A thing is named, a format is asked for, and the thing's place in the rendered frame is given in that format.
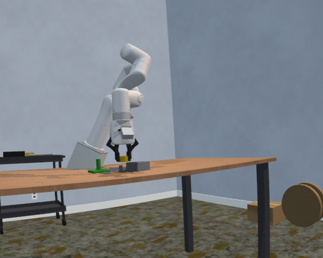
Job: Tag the green square plate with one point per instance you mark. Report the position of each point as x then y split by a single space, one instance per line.
98 168

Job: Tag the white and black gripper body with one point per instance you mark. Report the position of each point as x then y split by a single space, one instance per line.
116 138

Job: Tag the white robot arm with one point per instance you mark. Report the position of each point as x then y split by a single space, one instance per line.
125 96

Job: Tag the yellow round nut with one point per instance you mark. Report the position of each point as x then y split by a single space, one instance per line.
123 158

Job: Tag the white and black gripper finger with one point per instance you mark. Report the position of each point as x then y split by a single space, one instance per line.
130 148
115 149

